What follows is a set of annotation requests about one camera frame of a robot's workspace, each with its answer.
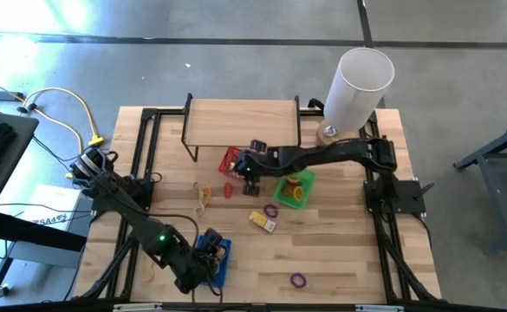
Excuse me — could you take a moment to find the dark grey side table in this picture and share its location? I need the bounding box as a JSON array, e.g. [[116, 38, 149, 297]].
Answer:
[[0, 110, 90, 300]]

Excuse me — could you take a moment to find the white shade table lamp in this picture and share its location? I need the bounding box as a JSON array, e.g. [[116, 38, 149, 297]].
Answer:
[[315, 46, 396, 152]]

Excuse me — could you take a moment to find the blue plastic basket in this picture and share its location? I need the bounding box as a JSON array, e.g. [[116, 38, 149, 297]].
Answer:
[[194, 236, 233, 289]]

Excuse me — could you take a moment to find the white cardboard box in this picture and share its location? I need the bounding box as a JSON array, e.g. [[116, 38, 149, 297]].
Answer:
[[18, 184, 83, 237]]

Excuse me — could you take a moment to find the white table edge bracket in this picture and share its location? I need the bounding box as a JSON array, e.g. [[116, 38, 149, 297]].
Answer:
[[355, 304, 405, 312], [113, 302, 163, 312]]

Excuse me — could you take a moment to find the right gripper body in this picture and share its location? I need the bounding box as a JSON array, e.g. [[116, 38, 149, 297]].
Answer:
[[237, 149, 280, 181]]

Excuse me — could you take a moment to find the yellow floor cable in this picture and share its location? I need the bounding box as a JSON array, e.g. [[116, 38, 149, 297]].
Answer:
[[0, 71, 106, 146]]

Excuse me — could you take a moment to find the red plastic basket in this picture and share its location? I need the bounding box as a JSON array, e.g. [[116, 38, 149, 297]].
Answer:
[[217, 146, 248, 179]]

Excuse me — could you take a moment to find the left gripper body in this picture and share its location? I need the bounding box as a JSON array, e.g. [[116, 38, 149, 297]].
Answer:
[[183, 246, 213, 278]]

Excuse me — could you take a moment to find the blue grey metal cart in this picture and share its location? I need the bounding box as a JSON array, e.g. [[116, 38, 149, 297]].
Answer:
[[453, 119, 507, 255]]

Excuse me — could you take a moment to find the green plastic basket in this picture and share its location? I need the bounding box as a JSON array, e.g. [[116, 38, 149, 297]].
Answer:
[[273, 168, 317, 211]]

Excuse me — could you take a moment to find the black metal table frame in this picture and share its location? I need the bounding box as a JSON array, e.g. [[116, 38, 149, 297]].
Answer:
[[75, 106, 443, 304]]

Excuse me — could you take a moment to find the wooden shelf riser black frame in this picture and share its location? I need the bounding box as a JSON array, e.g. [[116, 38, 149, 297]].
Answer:
[[181, 93, 302, 164]]

